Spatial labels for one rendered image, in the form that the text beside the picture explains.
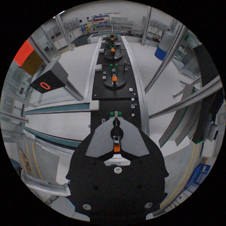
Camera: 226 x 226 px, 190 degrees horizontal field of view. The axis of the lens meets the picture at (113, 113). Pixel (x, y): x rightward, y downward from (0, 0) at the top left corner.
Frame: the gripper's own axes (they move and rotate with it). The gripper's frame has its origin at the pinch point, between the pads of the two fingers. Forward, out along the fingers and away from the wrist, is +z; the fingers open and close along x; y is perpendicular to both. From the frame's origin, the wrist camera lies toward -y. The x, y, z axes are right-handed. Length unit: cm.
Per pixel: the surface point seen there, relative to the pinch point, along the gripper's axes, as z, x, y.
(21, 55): -6.1, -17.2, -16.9
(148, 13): 45, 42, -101
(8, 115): -8, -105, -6
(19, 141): -10, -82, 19
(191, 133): 5, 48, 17
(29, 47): -4.4, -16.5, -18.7
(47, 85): 3.4, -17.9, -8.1
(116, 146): 2.9, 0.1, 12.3
